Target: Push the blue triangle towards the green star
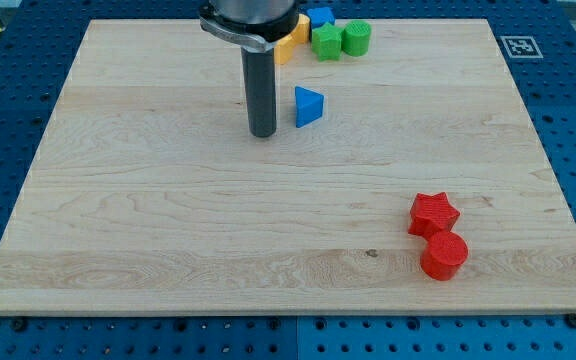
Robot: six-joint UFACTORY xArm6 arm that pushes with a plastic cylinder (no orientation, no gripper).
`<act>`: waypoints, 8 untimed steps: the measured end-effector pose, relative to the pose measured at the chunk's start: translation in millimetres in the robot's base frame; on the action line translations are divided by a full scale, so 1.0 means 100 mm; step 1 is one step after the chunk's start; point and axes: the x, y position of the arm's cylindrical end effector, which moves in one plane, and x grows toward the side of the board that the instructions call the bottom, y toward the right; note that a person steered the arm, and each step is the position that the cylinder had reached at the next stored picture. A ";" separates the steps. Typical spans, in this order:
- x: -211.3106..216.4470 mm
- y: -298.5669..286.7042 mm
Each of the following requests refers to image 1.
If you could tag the white fiducial marker tag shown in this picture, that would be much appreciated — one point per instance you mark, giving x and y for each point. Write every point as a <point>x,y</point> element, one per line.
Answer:
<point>521,47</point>

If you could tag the blue triangle block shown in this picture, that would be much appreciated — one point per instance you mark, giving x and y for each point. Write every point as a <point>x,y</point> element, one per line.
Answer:
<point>309,106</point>

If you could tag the blue cube block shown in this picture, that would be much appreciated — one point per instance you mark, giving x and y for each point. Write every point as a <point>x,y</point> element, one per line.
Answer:
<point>320,16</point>

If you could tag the green cylinder block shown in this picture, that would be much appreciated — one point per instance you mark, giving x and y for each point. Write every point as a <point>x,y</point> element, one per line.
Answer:
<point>356,38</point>

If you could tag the yellow block left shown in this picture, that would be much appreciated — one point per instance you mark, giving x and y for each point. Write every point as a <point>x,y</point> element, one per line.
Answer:
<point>283,51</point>

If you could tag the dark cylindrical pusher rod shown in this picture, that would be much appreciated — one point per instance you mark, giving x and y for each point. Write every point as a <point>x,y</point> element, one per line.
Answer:
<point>260,90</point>

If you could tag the red star block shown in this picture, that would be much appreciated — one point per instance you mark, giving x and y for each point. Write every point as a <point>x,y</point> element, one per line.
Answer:
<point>430,214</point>

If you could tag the green star block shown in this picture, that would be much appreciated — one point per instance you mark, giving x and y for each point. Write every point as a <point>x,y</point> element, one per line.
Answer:
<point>326,42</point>

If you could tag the yellow block right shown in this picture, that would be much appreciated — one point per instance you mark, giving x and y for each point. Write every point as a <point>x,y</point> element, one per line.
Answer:
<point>301,32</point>

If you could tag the red cylinder block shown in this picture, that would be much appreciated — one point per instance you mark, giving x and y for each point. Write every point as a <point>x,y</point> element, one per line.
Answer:
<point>444,255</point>

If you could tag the wooden board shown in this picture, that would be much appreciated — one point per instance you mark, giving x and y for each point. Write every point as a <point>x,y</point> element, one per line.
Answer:
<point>148,196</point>

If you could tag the yellow block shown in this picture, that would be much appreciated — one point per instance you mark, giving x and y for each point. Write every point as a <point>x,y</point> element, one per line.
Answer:
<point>283,51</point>
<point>301,32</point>

